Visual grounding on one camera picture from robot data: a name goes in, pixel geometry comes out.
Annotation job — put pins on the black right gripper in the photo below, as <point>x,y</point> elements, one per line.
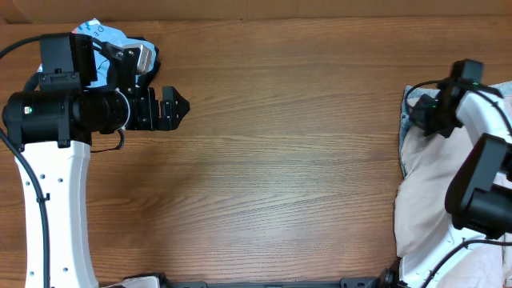
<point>430,116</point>

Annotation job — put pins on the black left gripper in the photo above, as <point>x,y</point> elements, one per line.
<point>146,109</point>

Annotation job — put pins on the beige khaki shorts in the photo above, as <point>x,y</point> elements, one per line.
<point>430,165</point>

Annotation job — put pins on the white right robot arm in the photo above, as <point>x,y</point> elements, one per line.
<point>452,213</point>

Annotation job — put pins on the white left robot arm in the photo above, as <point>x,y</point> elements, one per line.
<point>50,135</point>

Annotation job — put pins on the black folded garment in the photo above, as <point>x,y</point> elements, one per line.
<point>147,64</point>

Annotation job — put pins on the light blue folded t-shirt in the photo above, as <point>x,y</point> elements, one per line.
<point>96,57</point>

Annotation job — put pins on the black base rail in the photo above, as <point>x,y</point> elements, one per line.
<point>276,283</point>

